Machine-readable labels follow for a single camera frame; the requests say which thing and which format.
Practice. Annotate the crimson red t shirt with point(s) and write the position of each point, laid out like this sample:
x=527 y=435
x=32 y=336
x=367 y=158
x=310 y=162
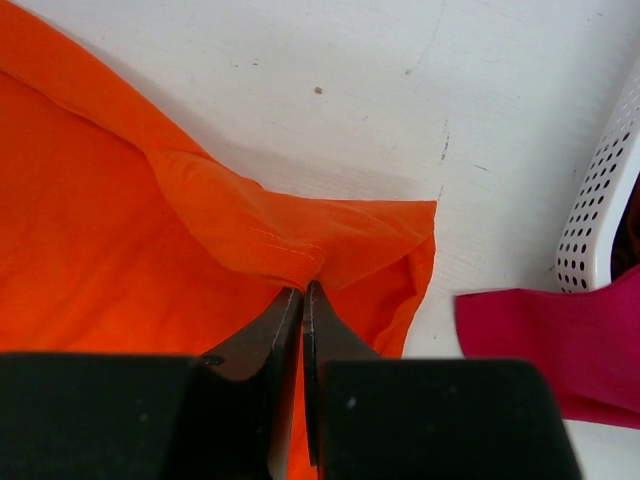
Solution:
x=586 y=345

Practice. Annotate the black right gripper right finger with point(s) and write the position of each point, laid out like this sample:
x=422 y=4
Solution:
x=325 y=338

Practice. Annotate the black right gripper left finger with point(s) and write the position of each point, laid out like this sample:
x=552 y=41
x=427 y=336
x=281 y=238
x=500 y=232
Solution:
x=255 y=376

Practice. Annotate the orange t shirt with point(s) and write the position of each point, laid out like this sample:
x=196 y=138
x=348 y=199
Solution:
x=120 y=234

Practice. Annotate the white perforated plastic basket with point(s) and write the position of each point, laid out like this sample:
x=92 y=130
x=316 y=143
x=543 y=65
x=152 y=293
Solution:
x=584 y=251

